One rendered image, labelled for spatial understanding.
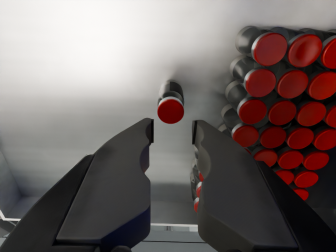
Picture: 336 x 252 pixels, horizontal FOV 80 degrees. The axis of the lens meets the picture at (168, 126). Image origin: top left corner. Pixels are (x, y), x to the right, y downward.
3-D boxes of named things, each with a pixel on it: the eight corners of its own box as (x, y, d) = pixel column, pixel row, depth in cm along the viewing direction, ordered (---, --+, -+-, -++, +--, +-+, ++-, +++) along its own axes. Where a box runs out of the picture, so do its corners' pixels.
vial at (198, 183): (211, 155, 23) (220, 186, 19) (208, 169, 24) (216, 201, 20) (192, 154, 23) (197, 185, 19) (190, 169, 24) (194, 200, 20)
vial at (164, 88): (183, 80, 19) (186, 98, 15) (181, 102, 20) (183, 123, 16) (159, 79, 19) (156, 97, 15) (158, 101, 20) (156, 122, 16)
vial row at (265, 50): (264, 26, 16) (294, 32, 12) (224, 183, 26) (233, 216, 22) (237, 24, 16) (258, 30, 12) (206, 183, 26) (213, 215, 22)
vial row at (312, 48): (291, 27, 16) (330, 33, 12) (241, 184, 26) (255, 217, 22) (265, 26, 16) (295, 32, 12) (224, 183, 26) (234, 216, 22)
